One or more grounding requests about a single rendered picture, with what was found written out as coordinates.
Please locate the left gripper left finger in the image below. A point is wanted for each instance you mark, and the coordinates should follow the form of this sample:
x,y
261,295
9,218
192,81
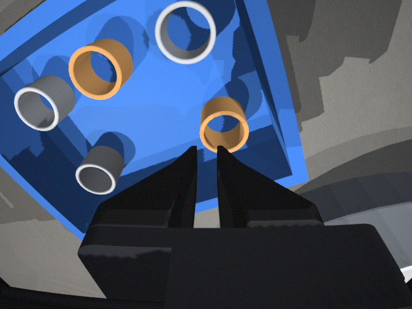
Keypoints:
x,y
160,198

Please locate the bronze bushing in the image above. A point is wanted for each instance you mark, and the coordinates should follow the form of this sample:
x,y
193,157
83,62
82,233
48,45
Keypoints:
x,y
231,140
86,80

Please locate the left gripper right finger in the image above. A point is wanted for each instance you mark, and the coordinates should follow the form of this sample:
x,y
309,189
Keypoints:
x,y
251,199

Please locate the blue tray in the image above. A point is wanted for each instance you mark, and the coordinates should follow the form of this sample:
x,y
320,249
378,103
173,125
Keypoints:
x,y
155,116

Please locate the grey metal bushing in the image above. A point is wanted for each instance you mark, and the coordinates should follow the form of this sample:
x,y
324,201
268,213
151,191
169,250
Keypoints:
x,y
32,110
95,180
169,49

